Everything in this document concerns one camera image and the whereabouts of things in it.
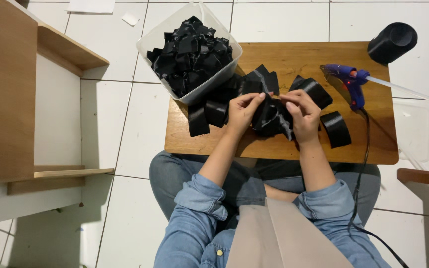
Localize wooden shelf unit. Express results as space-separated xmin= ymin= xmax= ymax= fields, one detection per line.
xmin=0 ymin=0 xmax=115 ymax=228

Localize black ribbon spool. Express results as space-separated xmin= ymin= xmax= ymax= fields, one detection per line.
xmin=367 ymin=22 xmax=418 ymax=65

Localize small white paper scrap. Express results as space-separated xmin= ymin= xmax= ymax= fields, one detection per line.
xmin=121 ymin=12 xmax=141 ymax=27

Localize clear glue stick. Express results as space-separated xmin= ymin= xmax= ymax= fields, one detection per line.
xmin=365 ymin=74 xmax=429 ymax=105

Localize clear plastic container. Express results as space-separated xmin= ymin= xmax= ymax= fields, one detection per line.
xmin=136 ymin=1 xmax=243 ymax=106

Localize heap of black ribbon pieces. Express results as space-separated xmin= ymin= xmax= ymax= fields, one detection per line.
xmin=146 ymin=15 xmax=234 ymax=98

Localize white paper sheet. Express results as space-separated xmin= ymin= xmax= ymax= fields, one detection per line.
xmin=67 ymin=0 xmax=116 ymax=15

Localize pile of black ribbon loops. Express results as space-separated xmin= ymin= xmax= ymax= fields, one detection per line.
xmin=187 ymin=73 xmax=246 ymax=137

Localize beige scarf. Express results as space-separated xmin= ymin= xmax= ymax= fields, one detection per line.
xmin=225 ymin=197 xmax=355 ymax=268

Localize low wooden table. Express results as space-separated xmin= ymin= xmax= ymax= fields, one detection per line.
xmin=164 ymin=41 xmax=400 ymax=165

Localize black ribbon flower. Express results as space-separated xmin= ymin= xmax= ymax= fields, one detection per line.
xmin=251 ymin=94 xmax=296 ymax=142

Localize black ribbon loop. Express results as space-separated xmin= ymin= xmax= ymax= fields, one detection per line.
xmin=288 ymin=75 xmax=334 ymax=111
xmin=319 ymin=110 xmax=352 ymax=149

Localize black power cable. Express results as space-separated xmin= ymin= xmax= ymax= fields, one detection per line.
xmin=348 ymin=107 xmax=411 ymax=268

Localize person's legs in grey jeans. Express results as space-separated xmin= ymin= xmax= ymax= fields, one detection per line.
xmin=149 ymin=150 xmax=382 ymax=228

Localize person's left hand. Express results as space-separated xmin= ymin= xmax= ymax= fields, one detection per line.
xmin=225 ymin=92 xmax=273 ymax=137

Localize blue denim shirt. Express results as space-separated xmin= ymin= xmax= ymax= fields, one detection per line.
xmin=153 ymin=173 xmax=393 ymax=268

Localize blue glue gun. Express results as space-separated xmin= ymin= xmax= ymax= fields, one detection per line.
xmin=319 ymin=63 xmax=371 ymax=112

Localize person's right hand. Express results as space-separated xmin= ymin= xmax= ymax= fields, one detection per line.
xmin=278 ymin=89 xmax=322 ymax=146

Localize folded black ribbon piece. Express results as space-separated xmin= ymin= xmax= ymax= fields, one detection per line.
xmin=241 ymin=64 xmax=280 ymax=96

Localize clear plastic lid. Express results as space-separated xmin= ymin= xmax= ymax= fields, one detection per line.
xmin=392 ymin=97 xmax=429 ymax=165

